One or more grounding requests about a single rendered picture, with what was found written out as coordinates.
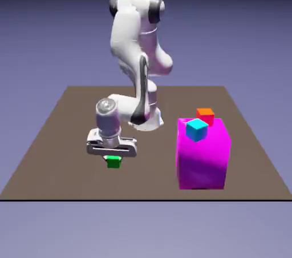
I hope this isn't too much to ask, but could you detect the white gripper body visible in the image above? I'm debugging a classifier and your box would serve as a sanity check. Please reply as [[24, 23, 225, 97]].
[[86, 136, 138, 158]]

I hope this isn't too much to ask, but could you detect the small green cube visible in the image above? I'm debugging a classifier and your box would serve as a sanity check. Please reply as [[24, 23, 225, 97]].
[[104, 155, 123, 169]]

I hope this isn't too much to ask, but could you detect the small cyan cube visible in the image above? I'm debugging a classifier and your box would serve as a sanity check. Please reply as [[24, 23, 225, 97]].
[[185, 118, 209, 143]]

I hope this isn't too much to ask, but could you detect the small orange cube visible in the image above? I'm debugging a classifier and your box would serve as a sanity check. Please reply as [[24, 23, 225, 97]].
[[196, 108, 215, 127]]

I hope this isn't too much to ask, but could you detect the large magenta box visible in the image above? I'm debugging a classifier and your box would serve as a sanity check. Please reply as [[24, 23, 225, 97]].
[[176, 117, 232, 190]]

